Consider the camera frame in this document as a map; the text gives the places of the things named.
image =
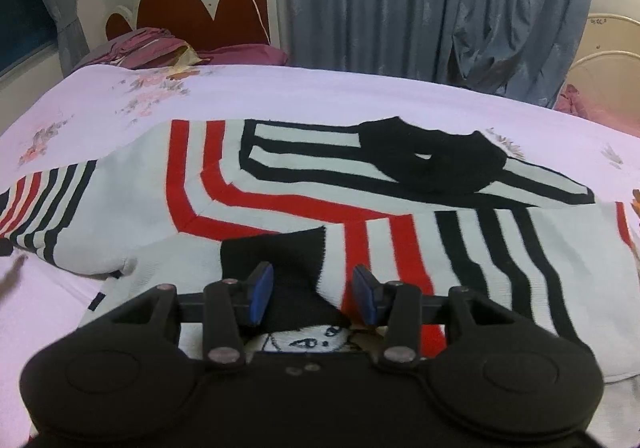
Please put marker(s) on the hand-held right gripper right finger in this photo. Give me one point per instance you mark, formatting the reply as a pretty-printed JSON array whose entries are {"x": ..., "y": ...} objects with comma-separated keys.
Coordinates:
[{"x": 363, "y": 295}]

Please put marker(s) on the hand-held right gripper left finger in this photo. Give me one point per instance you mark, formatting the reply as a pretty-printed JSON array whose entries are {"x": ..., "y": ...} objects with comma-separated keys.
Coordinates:
[{"x": 262, "y": 293}]

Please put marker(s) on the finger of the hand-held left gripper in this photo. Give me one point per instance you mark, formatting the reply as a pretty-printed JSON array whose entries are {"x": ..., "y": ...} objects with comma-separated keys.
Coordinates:
[{"x": 4, "y": 248}]

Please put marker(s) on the striped red black white sweater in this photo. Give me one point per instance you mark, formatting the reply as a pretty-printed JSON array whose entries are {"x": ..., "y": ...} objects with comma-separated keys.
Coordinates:
[{"x": 310, "y": 178}]

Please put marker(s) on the pink floral bedsheet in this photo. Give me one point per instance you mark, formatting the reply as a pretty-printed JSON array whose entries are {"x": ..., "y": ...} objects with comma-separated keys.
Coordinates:
[{"x": 300, "y": 88}]

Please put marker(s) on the window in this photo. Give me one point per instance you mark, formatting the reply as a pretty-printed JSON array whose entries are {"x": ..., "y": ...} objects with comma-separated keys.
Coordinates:
[{"x": 22, "y": 18}]

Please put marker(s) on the purple pillow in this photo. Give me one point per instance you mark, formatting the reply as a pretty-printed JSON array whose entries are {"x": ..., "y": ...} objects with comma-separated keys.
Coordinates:
[{"x": 245, "y": 54}]

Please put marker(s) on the folded purple quilt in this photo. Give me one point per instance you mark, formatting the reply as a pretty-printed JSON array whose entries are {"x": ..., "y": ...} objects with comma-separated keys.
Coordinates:
[{"x": 145, "y": 48}]

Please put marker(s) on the pink crumpled cloth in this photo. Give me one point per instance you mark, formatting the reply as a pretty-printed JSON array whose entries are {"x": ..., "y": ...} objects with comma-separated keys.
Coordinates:
[{"x": 572, "y": 100}]

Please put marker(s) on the red heart-shaped headboard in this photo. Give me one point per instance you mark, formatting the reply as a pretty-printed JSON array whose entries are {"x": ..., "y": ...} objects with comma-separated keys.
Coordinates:
[{"x": 170, "y": 3}]

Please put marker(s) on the cream round headboard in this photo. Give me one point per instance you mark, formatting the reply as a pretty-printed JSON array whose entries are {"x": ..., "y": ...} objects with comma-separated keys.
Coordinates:
[{"x": 610, "y": 73}]

